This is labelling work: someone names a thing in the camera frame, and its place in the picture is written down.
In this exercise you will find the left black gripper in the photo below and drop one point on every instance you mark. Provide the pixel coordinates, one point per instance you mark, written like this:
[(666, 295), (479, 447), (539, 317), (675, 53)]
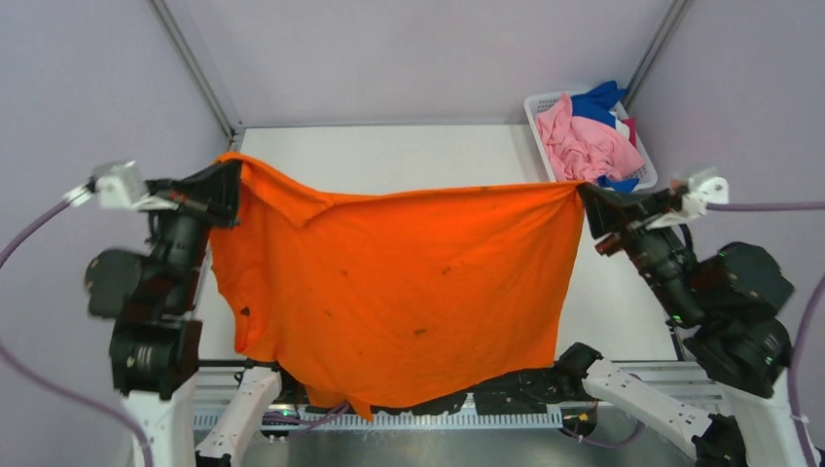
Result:
[(216, 186)]

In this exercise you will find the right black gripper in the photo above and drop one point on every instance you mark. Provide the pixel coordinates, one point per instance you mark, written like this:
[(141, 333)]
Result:
[(608, 213)]

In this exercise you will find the orange t-shirt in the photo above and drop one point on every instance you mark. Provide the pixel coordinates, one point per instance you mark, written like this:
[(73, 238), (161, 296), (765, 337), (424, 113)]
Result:
[(396, 300)]

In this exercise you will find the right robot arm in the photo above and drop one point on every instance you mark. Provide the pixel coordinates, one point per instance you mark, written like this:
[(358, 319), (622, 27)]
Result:
[(730, 302)]

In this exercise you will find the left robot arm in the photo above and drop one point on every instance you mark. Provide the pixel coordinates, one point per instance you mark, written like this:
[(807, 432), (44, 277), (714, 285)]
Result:
[(151, 299)]

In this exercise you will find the pink t-shirt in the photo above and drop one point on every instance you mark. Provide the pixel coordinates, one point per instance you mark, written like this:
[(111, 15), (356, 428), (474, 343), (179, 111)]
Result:
[(558, 137)]

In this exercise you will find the red garment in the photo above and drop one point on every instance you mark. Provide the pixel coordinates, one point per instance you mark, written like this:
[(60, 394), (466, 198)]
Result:
[(628, 129)]

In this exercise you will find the blue t-shirt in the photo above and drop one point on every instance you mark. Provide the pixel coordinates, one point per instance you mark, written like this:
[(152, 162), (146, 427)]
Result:
[(611, 160)]

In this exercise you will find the aluminium frame rail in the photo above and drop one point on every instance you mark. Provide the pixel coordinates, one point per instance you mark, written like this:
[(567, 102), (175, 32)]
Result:
[(178, 22)]

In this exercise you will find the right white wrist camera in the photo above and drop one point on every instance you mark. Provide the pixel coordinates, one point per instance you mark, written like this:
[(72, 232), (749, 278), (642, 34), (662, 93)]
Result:
[(688, 198)]

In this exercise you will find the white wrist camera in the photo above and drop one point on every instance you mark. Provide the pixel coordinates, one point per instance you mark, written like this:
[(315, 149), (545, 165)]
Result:
[(118, 185), (688, 198)]

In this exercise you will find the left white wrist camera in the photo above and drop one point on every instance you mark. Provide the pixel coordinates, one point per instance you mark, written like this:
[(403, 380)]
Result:
[(118, 185)]

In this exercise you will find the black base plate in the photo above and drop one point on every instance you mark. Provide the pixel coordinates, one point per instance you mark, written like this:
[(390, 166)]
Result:
[(522, 392)]

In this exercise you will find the white slotted cable duct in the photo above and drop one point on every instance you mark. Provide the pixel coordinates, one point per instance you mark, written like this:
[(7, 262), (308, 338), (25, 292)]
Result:
[(206, 420)]

